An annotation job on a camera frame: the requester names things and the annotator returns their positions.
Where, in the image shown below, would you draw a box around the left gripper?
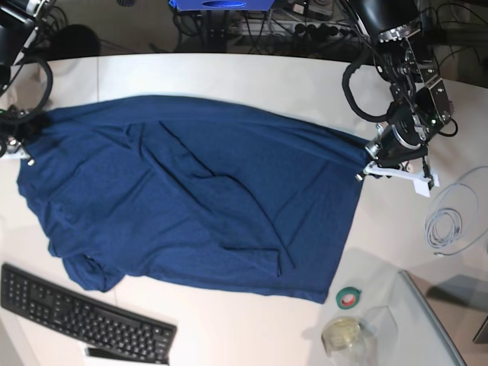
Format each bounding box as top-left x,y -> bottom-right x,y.
364,124 -> 427,168

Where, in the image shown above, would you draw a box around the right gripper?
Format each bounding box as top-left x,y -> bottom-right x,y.
1,112 -> 50,147

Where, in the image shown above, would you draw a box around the dark blue t-shirt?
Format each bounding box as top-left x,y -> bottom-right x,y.
17,96 -> 368,303

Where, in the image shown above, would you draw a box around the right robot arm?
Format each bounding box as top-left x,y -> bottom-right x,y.
1,1 -> 53,153

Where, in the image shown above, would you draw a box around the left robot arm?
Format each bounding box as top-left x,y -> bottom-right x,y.
338,1 -> 453,169

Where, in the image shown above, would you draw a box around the black power strip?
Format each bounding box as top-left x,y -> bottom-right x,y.
293,23 -> 357,42

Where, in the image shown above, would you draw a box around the green electrical tape roll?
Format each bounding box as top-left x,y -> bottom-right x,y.
335,287 -> 361,310

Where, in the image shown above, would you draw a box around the blue box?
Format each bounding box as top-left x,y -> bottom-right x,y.
169,0 -> 275,11

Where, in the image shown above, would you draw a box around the clear glass jar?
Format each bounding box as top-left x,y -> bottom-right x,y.
321,316 -> 367,366

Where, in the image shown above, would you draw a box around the black computer keyboard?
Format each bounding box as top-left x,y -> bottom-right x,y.
1,263 -> 177,364

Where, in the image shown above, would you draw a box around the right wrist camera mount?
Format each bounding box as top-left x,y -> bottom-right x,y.
1,137 -> 35,166

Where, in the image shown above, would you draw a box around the coiled white cable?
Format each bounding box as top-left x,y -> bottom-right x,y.
424,165 -> 488,257

